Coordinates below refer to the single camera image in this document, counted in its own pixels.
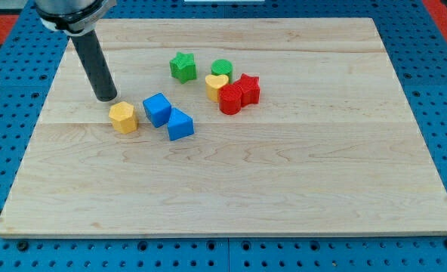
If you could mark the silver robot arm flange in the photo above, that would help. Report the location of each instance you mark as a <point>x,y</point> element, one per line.
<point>73,17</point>

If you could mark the blue cube block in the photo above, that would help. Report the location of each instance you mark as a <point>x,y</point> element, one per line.
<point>157,109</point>

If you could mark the yellow hexagon block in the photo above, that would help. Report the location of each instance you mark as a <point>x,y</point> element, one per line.
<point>123,117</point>

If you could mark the wooden board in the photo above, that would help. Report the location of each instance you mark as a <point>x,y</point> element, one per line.
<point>332,149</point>

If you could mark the red cylinder block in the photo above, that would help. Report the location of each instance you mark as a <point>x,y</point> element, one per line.
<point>230,98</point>

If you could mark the blue triangle block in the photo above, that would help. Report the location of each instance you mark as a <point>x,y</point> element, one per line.
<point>180,125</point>

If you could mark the yellow heart block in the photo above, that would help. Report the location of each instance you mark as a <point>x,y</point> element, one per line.
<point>213,84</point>

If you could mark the red star block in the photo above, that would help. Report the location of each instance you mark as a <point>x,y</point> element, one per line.
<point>250,89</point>

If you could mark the green cylinder block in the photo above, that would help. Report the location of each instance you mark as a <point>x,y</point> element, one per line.
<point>222,67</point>

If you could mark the green star block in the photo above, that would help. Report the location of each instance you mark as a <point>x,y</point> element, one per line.
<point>183,67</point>

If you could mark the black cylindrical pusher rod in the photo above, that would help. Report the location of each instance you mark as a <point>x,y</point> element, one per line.
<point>94,63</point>

